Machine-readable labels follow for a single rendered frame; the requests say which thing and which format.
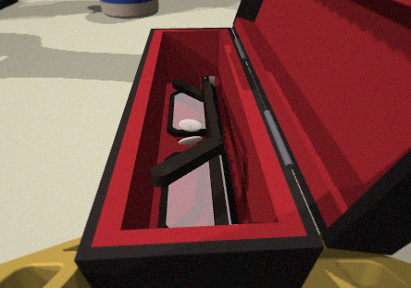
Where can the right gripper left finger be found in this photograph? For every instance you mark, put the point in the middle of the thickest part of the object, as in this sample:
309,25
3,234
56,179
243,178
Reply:
53,267

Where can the black glasses case with red lining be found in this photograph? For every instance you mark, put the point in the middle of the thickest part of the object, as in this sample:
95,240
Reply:
335,77

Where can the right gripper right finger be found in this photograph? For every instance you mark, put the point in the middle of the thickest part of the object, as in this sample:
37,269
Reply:
337,268

